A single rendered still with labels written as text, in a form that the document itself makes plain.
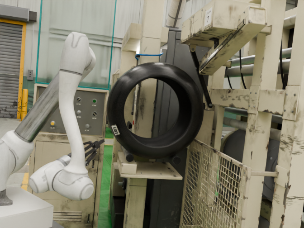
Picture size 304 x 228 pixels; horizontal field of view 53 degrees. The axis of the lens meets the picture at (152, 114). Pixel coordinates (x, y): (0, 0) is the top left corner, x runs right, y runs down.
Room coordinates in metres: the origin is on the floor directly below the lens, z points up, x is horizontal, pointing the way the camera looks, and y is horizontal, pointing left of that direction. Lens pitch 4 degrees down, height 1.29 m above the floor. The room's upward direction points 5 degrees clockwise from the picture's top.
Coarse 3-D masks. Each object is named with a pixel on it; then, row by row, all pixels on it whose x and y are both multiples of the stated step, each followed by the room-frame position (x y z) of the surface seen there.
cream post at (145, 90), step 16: (144, 0) 2.18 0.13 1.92; (160, 0) 2.12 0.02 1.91; (144, 16) 2.11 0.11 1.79; (160, 16) 2.12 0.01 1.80; (144, 32) 2.10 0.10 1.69; (160, 32) 2.12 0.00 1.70; (144, 48) 2.10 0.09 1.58; (144, 80) 2.11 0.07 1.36; (144, 96) 2.11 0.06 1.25; (144, 112) 2.11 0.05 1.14; (144, 128) 2.11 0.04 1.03; (144, 160) 2.12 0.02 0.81; (128, 192) 2.10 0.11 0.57; (144, 192) 2.12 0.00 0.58; (128, 208) 2.10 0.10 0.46; (144, 208) 2.13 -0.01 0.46; (128, 224) 2.11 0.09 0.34
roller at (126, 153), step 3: (123, 147) 1.96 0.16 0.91; (123, 150) 1.90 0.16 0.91; (126, 150) 1.84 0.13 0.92; (126, 153) 1.78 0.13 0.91; (129, 153) 1.75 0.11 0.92; (126, 156) 1.73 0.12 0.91; (129, 156) 1.73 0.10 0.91; (132, 156) 1.73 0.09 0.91; (126, 159) 1.73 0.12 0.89; (129, 159) 1.73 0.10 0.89; (132, 159) 1.73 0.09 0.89
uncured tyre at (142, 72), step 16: (144, 64) 1.76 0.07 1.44; (160, 64) 1.77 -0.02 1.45; (128, 80) 1.71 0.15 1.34; (176, 80) 1.75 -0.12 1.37; (192, 80) 1.81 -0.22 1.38; (112, 96) 1.73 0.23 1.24; (192, 96) 1.77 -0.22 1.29; (112, 112) 1.71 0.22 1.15; (192, 112) 1.78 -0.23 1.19; (176, 128) 2.04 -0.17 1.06; (192, 128) 1.78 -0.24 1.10; (128, 144) 1.72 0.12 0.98; (144, 144) 1.72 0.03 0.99; (160, 144) 2.02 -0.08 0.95; (176, 144) 1.76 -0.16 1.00
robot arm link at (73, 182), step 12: (60, 72) 1.34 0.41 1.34; (72, 72) 1.32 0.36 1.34; (60, 84) 1.34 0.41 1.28; (72, 84) 1.34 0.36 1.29; (60, 96) 1.34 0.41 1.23; (72, 96) 1.35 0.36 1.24; (60, 108) 1.33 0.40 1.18; (72, 108) 1.34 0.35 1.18; (72, 120) 1.31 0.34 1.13; (72, 132) 1.29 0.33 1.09; (72, 144) 1.27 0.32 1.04; (72, 156) 1.26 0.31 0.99; (84, 156) 1.28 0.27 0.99; (72, 168) 1.24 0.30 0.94; (84, 168) 1.27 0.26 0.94; (60, 180) 1.24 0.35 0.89; (72, 180) 1.21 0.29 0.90; (84, 180) 1.22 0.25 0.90; (60, 192) 1.24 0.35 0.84; (72, 192) 1.20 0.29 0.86; (84, 192) 1.20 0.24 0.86
